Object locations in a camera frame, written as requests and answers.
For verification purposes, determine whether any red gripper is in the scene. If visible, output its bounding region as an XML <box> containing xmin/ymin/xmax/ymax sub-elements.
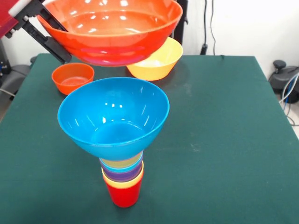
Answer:
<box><xmin>0</xmin><ymin>0</ymin><xmax>72</xmax><ymax>64</ymax></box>

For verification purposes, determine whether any large shallow orange bowl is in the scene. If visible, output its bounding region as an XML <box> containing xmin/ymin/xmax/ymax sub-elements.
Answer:
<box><xmin>37</xmin><ymin>0</ymin><xmax>183</xmax><ymax>68</ymax></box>

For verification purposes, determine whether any large blue bowl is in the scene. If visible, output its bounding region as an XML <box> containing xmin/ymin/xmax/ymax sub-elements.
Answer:
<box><xmin>57</xmin><ymin>77</ymin><xmax>170</xmax><ymax>161</ymax></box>

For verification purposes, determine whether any translucent yellow cup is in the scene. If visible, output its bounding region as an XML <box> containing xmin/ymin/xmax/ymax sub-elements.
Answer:
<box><xmin>99</xmin><ymin>151</ymin><xmax>143</xmax><ymax>168</ymax></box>

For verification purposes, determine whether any blue cup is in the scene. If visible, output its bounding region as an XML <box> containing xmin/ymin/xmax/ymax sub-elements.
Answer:
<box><xmin>99</xmin><ymin>158</ymin><xmax>144</xmax><ymax>173</ymax></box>

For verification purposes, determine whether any purple cup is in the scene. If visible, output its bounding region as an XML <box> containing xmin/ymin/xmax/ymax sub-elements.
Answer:
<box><xmin>100</xmin><ymin>162</ymin><xmax>144</xmax><ymax>183</ymax></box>

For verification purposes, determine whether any orange-yellow cup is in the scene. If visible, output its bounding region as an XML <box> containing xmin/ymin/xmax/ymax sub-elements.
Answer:
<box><xmin>102</xmin><ymin>173</ymin><xmax>144</xmax><ymax>189</ymax></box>

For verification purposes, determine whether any red cup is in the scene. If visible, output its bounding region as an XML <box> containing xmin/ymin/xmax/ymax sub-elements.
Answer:
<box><xmin>106</xmin><ymin>179</ymin><xmax>143</xmax><ymax>208</ymax></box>

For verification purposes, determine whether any small orange bowl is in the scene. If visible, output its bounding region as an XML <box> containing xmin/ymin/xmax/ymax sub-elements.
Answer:
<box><xmin>51</xmin><ymin>63</ymin><xmax>95</xmax><ymax>96</ymax></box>

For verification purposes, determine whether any grey stand base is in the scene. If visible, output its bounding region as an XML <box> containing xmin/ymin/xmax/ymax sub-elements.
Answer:
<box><xmin>0</xmin><ymin>64</ymin><xmax>31</xmax><ymax>96</ymax></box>

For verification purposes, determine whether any black equipment rack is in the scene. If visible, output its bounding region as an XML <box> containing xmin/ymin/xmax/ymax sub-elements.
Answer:
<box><xmin>0</xmin><ymin>38</ymin><xmax>11</xmax><ymax>81</ymax></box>

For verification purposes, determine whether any large yellow bowl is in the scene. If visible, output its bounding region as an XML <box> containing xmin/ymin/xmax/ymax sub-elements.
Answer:
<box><xmin>126</xmin><ymin>36</ymin><xmax>184</xmax><ymax>81</ymax></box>

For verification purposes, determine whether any dark green table cloth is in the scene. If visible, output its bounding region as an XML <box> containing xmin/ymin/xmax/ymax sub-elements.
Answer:
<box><xmin>0</xmin><ymin>53</ymin><xmax>299</xmax><ymax>224</ymax></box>

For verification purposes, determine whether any black stand base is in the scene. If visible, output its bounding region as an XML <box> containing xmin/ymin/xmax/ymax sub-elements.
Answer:
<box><xmin>268</xmin><ymin>60</ymin><xmax>299</xmax><ymax>105</ymax></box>

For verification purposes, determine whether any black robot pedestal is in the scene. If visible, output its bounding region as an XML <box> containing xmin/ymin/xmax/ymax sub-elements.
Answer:
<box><xmin>168</xmin><ymin>0</ymin><xmax>189</xmax><ymax>46</ymax></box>

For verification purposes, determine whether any black hanging cable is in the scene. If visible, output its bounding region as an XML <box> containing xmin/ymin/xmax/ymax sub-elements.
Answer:
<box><xmin>200</xmin><ymin>0</ymin><xmax>217</xmax><ymax>56</ymax></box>

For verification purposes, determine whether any blue cable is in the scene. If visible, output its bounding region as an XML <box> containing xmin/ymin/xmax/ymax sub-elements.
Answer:
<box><xmin>279</xmin><ymin>72</ymin><xmax>299</xmax><ymax>126</ymax></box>

